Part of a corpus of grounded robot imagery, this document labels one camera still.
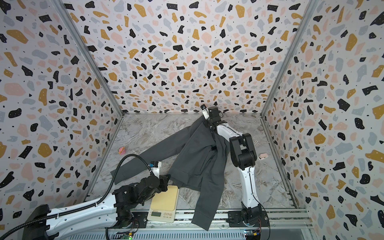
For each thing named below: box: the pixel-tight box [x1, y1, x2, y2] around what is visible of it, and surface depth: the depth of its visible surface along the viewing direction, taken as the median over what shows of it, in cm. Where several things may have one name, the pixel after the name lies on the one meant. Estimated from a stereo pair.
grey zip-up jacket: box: [110, 117, 231, 231], surface depth 89 cm
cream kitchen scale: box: [147, 185, 180, 223], surface depth 77 cm
